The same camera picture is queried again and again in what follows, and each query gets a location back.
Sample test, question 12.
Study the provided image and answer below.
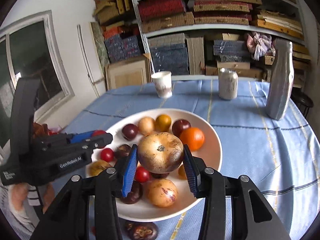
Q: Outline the red cherry tomato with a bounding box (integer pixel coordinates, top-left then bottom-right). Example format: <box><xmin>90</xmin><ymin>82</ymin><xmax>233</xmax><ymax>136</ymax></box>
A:
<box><xmin>134</xmin><ymin>166</ymin><xmax>151</xmax><ymax>183</ymax></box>
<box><xmin>100</xmin><ymin>148</ymin><xmax>115</xmax><ymax>163</ymax></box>
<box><xmin>91</xmin><ymin>130</ymin><xmax>108</xmax><ymax>149</ymax></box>

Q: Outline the brown plush toy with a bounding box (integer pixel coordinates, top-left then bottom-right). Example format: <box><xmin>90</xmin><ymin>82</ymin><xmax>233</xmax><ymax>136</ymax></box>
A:
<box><xmin>32</xmin><ymin>122</ymin><xmax>52</xmax><ymax>140</ymax></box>

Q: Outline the wooden cabinet panel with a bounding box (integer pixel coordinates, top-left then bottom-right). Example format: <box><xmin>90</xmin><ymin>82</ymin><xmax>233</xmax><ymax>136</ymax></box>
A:
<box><xmin>105</xmin><ymin>54</ymin><xmax>152</xmax><ymax>90</ymax></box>

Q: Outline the black stool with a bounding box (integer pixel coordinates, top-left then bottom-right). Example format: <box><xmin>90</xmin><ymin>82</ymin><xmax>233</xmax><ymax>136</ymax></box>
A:
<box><xmin>291</xmin><ymin>90</ymin><xmax>314</xmax><ymax>119</ymax></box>

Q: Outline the dark purple mangosteen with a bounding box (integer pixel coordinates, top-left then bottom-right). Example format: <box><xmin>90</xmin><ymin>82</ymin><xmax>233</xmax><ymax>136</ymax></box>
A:
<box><xmin>114</xmin><ymin>144</ymin><xmax>132</xmax><ymax>159</ymax></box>
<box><xmin>124</xmin><ymin>221</ymin><xmax>159</xmax><ymax>240</ymax></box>
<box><xmin>120</xmin><ymin>180</ymin><xmax>144</xmax><ymax>205</ymax></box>
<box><xmin>149</xmin><ymin>171</ymin><xmax>171</xmax><ymax>179</ymax></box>

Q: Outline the white drink can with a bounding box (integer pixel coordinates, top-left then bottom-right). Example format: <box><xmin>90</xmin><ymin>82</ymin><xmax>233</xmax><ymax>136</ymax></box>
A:
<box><xmin>218</xmin><ymin>68</ymin><xmax>238</xmax><ymax>100</ymax></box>

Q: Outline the stack of tan woven boxes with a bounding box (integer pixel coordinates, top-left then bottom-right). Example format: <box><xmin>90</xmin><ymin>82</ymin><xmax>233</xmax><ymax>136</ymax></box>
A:
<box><xmin>94</xmin><ymin>0</ymin><xmax>138</xmax><ymax>29</ymax></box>

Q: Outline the large yellow passion fruit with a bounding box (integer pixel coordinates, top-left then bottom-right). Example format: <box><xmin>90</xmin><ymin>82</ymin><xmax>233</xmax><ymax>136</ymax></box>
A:
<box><xmin>137</xmin><ymin>132</ymin><xmax>184</xmax><ymax>174</ymax></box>

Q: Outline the grey ribbed bottle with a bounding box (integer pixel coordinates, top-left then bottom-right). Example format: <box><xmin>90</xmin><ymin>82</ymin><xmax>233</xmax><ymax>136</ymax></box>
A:
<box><xmin>265</xmin><ymin>39</ymin><xmax>295</xmax><ymax>120</ymax></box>

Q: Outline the tan passion fruit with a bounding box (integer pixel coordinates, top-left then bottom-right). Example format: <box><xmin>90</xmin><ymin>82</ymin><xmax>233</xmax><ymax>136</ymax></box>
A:
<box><xmin>138</xmin><ymin>117</ymin><xmax>156</xmax><ymax>136</ymax></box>

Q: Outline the dark red plum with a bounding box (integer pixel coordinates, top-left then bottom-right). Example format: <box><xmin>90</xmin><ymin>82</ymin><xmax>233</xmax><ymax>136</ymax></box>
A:
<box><xmin>172</xmin><ymin>119</ymin><xmax>192</xmax><ymax>138</ymax></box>
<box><xmin>121</xmin><ymin>123</ymin><xmax>139</xmax><ymax>141</ymax></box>

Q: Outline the green marbled board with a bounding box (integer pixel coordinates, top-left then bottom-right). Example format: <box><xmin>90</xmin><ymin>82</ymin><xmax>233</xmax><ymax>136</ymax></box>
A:
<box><xmin>90</xmin><ymin>22</ymin><xmax>110</xmax><ymax>67</ymax></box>

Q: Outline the white plastic strip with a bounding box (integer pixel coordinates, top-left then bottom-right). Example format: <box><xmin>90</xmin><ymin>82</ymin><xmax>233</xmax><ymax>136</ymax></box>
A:
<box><xmin>77</xmin><ymin>24</ymin><xmax>100</xmax><ymax>98</ymax></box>

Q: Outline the stack of grey script boxes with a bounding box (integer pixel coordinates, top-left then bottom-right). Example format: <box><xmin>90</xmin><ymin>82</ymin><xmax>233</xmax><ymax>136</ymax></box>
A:
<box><xmin>147</xmin><ymin>34</ymin><xmax>189</xmax><ymax>75</ymax></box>

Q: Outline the yellow speckled passion fruit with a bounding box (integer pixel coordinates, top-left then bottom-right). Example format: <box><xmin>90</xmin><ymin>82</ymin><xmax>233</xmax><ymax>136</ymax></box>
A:
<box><xmin>88</xmin><ymin>160</ymin><xmax>113</xmax><ymax>177</ymax></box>
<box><xmin>146</xmin><ymin>178</ymin><xmax>179</xmax><ymax>208</ymax></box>

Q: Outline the upright tan woven box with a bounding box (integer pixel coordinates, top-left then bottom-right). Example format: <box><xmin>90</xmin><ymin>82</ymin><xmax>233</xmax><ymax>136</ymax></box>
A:
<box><xmin>186</xmin><ymin>37</ymin><xmax>205</xmax><ymax>75</ymax></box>

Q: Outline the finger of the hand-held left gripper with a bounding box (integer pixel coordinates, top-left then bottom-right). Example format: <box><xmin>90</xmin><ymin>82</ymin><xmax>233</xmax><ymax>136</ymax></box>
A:
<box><xmin>66</xmin><ymin>132</ymin><xmax>113</xmax><ymax>154</ymax></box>
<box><xmin>67</xmin><ymin>130</ymin><xmax>97</xmax><ymax>143</ymax></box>

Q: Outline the stack of wooden boxes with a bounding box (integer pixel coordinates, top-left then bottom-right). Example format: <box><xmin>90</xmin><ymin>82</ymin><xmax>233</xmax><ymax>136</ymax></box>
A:
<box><xmin>262</xmin><ymin>42</ymin><xmax>312</xmax><ymax>88</ymax></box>

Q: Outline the stack of dark grey boxes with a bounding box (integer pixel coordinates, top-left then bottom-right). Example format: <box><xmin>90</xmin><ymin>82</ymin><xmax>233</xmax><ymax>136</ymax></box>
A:
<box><xmin>213</xmin><ymin>39</ymin><xmax>250</xmax><ymax>63</ymax></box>

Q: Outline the stack of blue floral boxes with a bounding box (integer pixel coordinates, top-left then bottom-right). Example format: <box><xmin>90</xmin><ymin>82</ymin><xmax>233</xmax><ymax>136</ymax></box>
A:
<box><xmin>103</xmin><ymin>27</ymin><xmax>144</xmax><ymax>64</ymax></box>

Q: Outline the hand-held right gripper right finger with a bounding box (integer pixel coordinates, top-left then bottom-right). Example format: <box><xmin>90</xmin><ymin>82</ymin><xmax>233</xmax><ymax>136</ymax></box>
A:
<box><xmin>183</xmin><ymin>144</ymin><xmax>292</xmax><ymax>240</ymax></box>

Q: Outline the stack of red and tan boxes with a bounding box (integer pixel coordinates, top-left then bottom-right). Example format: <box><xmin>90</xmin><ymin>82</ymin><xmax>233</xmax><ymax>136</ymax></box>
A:
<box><xmin>131</xmin><ymin>0</ymin><xmax>304</xmax><ymax>40</ymax></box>

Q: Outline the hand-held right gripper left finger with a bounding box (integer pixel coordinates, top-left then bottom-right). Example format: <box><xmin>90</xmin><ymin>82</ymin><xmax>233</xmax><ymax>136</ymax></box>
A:
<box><xmin>30</xmin><ymin>144</ymin><xmax>139</xmax><ymax>240</ymax></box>

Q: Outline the white framed window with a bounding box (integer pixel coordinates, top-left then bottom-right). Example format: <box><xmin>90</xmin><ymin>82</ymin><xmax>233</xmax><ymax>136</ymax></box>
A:
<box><xmin>0</xmin><ymin>10</ymin><xmax>75</xmax><ymax>150</ymax></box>

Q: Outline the white paper cup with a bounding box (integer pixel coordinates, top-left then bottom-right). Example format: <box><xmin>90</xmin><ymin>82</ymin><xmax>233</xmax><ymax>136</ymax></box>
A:
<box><xmin>151</xmin><ymin>71</ymin><xmax>173</xmax><ymax>98</ymax></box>

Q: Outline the orange tomato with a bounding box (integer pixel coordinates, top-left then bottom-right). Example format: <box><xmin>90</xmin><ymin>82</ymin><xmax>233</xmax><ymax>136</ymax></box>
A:
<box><xmin>179</xmin><ymin>127</ymin><xmax>205</xmax><ymax>151</ymax></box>

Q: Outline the pink plastic bag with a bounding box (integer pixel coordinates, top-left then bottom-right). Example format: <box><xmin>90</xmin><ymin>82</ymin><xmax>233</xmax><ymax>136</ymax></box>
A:
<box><xmin>246</xmin><ymin>32</ymin><xmax>272</xmax><ymax>60</ymax></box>

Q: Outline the small orange kumquat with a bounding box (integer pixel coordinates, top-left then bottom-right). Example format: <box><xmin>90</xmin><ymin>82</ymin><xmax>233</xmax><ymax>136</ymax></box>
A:
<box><xmin>178</xmin><ymin>164</ymin><xmax>188</xmax><ymax>180</ymax></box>

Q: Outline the person's left hand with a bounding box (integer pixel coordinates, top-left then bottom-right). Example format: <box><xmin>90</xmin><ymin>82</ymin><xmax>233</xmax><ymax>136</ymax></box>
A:
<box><xmin>9</xmin><ymin>182</ymin><xmax>55</xmax><ymax>214</ymax></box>

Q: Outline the orange-yellow round fruit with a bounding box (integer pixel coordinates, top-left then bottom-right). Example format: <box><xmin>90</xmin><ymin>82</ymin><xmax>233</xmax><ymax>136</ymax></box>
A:
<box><xmin>155</xmin><ymin>114</ymin><xmax>172</xmax><ymax>133</ymax></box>

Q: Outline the white metal shelf rack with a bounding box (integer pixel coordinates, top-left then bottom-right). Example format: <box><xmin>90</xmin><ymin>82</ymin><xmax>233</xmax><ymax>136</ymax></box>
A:
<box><xmin>126</xmin><ymin>0</ymin><xmax>310</xmax><ymax>85</ymax></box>

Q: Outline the person's left forearm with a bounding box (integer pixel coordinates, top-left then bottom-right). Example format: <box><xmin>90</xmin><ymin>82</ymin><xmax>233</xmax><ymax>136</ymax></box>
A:
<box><xmin>0</xmin><ymin>186</ymin><xmax>38</xmax><ymax>233</ymax></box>

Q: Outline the white plate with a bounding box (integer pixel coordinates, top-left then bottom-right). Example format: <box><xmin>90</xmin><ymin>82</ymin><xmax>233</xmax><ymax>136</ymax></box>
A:
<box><xmin>85</xmin><ymin>108</ymin><xmax>223</xmax><ymax>222</ymax></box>

